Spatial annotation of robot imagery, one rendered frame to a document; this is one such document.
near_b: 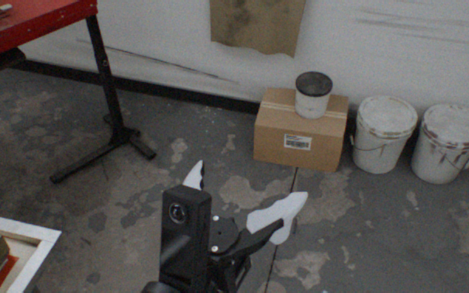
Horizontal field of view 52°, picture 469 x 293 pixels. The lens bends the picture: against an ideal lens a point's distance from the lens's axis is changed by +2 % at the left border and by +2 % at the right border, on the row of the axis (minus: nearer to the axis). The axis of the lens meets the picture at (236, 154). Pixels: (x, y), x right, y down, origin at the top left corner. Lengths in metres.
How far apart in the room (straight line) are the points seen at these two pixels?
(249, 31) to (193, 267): 2.35
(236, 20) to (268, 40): 0.21
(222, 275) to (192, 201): 0.11
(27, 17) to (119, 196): 1.12
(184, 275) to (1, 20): 1.78
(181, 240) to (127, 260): 2.06
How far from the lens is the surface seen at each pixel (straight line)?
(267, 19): 2.66
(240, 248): 0.52
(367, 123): 2.67
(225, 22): 2.75
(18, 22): 2.14
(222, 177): 2.80
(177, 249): 0.49
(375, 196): 2.82
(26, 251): 1.51
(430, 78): 2.87
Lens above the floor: 2.13
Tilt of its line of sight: 47 degrees down
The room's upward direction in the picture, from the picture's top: straight up
